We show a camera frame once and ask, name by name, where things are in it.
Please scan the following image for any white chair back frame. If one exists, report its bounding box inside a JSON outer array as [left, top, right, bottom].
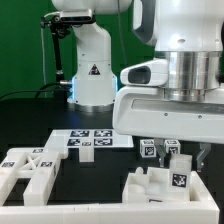
[[0, 148, 62, 206]]

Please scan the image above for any black cable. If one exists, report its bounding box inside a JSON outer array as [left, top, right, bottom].
[[0, 82, 63, 102]]

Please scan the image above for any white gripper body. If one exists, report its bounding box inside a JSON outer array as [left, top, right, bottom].
[[113, 85, 224, 144]]

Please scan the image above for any black camera stand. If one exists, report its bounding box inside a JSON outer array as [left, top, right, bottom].
[[40, 15, 70, 100]]

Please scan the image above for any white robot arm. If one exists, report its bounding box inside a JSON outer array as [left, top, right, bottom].
[[52, 0, 224, 153]]

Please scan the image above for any grey camera on stand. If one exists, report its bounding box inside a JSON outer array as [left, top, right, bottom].
[[59, 9, 93, 23]]

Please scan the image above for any white corner fence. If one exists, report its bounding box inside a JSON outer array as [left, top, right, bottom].
[[0, 171, 219, 224]]

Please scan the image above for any white chair seat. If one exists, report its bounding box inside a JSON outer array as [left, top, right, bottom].
[[122, 167, 184, 203]]

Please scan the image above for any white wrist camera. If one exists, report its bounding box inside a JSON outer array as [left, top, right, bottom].
[[120, 59, 168, 87]]

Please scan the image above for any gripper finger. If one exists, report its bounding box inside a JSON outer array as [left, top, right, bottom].
[[154, 138, 167, 167], [196, 143, 211, 172]]

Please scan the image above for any white chair nut cube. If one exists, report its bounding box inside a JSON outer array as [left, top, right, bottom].
[[164, 139, 181, 154], [140, 139, 156, 158]]

